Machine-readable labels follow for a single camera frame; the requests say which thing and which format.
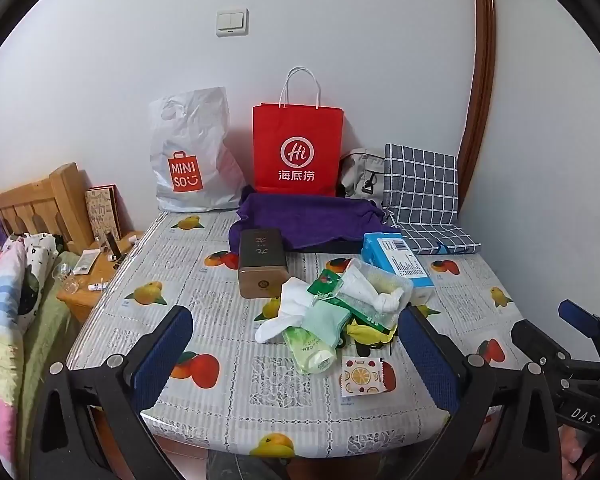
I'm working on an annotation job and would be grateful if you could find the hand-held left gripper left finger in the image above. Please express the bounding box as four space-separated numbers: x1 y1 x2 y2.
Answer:
27 305 196 480

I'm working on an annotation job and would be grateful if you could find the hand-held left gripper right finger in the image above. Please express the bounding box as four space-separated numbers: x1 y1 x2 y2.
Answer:
397 305 566 480

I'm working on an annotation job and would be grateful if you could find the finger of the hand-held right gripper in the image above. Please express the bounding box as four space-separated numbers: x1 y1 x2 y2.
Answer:
511 319 577 367
559 299 600 357

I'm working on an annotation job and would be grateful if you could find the yellow black striped pouch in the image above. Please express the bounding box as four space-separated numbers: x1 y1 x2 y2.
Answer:
345 317 398 348

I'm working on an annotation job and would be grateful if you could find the light green tissue packet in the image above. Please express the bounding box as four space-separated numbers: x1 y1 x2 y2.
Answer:
283 302 353 375

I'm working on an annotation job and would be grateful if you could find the clear bag with green label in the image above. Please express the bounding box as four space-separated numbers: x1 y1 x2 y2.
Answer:
307 268 398 335

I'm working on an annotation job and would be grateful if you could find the white sock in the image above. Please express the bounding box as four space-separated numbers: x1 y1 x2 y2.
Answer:
254 276 331 345

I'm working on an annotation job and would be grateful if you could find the person's right hand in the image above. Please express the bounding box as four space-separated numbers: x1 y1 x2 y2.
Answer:
559 427 600 480

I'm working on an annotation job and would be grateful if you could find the fruit print square packet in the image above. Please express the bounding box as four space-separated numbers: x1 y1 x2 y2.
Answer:
340 356 383 397

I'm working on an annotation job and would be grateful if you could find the blue tissue pack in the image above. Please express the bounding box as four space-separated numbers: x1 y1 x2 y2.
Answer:
361 232 436 306

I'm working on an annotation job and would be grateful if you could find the wooden nightstand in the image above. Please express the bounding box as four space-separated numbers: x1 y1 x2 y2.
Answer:
57 232 146 323

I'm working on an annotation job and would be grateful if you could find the fruit print tablecloth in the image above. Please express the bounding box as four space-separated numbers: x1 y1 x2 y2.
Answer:
66 210 546 461

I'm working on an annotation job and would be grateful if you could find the white tube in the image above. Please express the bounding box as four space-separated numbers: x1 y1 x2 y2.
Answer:
74 251 101 275

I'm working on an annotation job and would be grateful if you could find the clear glass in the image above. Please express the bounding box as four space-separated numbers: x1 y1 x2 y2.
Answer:
55 265 81 293

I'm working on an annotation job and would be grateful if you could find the dark green gold box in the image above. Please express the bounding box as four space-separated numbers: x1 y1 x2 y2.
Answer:
237 227 288 299

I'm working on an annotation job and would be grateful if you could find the spotted white pillow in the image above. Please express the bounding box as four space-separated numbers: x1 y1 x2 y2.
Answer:
7 232 63 333

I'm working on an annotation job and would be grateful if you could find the patterned notebook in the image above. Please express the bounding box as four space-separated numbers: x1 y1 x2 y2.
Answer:
85 186 123 241

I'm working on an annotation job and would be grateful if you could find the grey checked cushion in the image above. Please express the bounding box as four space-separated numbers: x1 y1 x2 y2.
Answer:
382 143 483 256

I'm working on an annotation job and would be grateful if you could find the purple towel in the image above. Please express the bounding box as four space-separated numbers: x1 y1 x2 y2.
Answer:
228 191 392 251

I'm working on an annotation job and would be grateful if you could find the wooden headboard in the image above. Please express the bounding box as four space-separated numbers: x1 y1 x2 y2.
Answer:
0 162 96 256

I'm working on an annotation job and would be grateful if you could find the grey backpack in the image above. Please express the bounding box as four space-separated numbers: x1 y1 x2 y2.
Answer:
339 149 387 200

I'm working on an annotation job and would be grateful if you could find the white plastic shopping bag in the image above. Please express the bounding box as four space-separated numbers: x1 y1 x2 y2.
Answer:
148 86 246 213

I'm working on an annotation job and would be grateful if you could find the red paper bag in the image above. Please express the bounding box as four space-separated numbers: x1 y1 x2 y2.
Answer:
252 66 345 197

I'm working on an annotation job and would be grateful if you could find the brown wooden door frame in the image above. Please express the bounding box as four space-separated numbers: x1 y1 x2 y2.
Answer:
457 0 497 171

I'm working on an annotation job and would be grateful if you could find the white wall switch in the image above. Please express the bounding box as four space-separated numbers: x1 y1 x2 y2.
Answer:
216 9 249 37

